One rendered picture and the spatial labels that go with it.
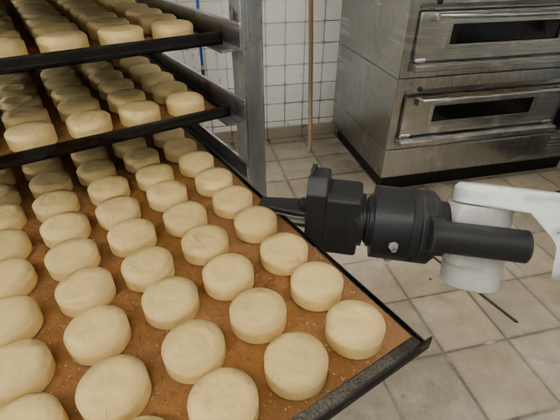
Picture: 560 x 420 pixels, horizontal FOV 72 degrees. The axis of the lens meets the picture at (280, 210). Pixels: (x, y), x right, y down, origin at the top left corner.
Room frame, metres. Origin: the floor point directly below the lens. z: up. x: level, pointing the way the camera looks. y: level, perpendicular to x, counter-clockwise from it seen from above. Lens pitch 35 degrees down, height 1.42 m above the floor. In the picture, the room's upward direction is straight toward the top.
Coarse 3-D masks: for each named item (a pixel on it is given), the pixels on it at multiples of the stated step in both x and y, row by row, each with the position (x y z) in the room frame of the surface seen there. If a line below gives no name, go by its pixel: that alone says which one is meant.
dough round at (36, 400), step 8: (32, 392) 0.15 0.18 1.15; (40, 392) 0.15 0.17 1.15; (16, 400) 0.15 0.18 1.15; (24, 400) 0.15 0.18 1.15; (32, 400) 0.15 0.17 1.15; (40, 400) 0.15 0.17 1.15; (48, 400) 0.15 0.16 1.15; (56, 400) 0.15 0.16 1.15; (8, 408) 0.14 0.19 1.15; (16, 408) 0.14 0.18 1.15; (24, 408) 0.14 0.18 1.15; (32, 408) 0.14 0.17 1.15; (40, 408) 0.14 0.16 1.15; (48, 408) 0.14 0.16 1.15; (56, 408) 0.14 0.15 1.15; (0, 416) 0.13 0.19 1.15; (8, 416) 0.13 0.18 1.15; (16, 416) 0.13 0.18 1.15; (24, 416) 0.13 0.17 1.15; (32, 416) 0.13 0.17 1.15; (40, 416) 0.13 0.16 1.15; (48, 416) 0.13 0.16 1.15; (56, 416) 0.13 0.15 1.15; (64, 416) 0.14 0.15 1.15
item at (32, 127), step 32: (96, 64) 0.67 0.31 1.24; (128, 64) 0.68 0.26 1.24; (0, 96) 0.53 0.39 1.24; (32, 96) 0.52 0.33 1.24; (64, 96) 0.52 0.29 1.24; (96, 96) 0.57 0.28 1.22; (128, 96) 0.52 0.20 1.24; (160, 96) 0.54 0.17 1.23; (192, 96) 0.52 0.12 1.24; (0, 128) 0.45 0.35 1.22; (32, 128) 0.41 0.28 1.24; (64, 128) 0.45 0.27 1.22; (96, 128) 0.43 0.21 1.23
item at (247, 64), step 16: (240, 0) 0.49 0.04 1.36; (256, 0) 0.50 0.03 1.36; (240, 16) 0.49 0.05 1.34; (256, 16) 0.50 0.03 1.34; (256, 32) 0.50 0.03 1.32; (256, 48) 0.50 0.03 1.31; (240, 64) 0.49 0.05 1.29; (256, 64) 0.50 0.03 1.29; (240, 80) 0.50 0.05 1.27; (256, 80) 0.50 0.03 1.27; (240, 96) 0.50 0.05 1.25; (256, 96) 0.50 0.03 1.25; (256, 112) 0.50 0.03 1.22; (240, 128) 0.50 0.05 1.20; (256, 128) 0.50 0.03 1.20; (240, 144) 0.51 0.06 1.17; (256, 144) 0.50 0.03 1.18; (256, 160) 0.50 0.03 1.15; (256, 176) 0.50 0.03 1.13
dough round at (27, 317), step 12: (0, 300) 0.24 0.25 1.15; (12, 300) 0.24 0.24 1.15; (24, 300) 0.24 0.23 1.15; (0, 312) 0.22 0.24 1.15; (12, 312) 0.22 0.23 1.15; (24, 312) 0.22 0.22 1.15; (36, 312) 0.22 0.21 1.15; (0, 324) 0.21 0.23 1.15; (12, 324) 0.21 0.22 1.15; (24, 324) 0.21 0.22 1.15; (36, 324) 0.22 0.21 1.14; (0, 336) 0.20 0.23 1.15; (12, 336) 0.20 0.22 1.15; (24, 336) 0.21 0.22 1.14
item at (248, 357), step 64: (192, 192) 0.44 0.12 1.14; (256, 256) 0.31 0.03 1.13; (320, 256) 0.31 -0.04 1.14; (64, 320) 0.23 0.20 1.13; (128, 320) 0.23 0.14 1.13; (320, 320) 0.23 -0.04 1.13; (384, 320) 0.23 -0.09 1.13; (64, 384) 0.17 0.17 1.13; (192, 384) 0.17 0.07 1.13; (256, 384) 0.17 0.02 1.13
